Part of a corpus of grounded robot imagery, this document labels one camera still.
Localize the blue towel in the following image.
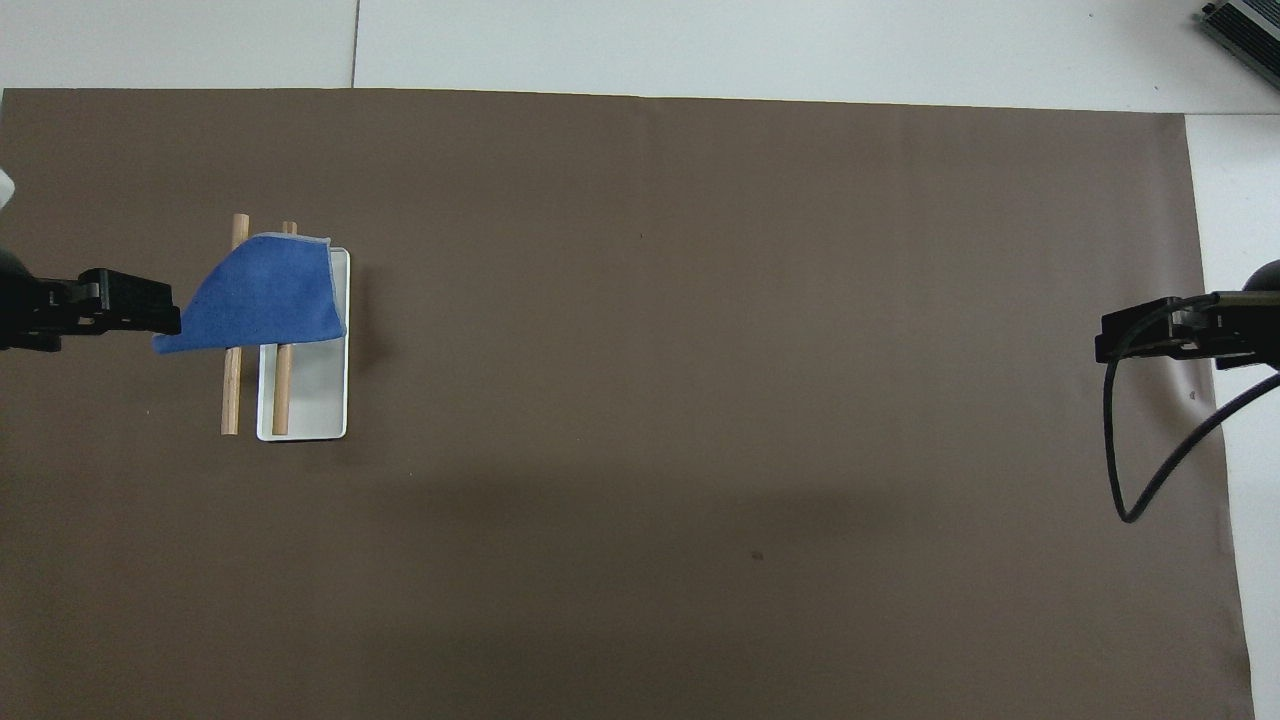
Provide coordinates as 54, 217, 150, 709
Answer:
152, 233, 348, 356

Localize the grey metal box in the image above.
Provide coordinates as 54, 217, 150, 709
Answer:
1199, 0, 1280, 72

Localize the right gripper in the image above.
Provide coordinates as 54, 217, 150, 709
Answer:
1213, 260, 1280, 371

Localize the wooden rod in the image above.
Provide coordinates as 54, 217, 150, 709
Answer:
220, 213, 251, 438
271, 221, 299, 437

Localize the white rack base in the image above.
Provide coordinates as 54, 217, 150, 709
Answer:
256, 247, 352, 442

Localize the black cable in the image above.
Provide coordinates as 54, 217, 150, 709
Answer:
1102, 292, 1280, 525

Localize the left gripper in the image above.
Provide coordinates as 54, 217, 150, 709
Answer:
0, 245, 63, 353

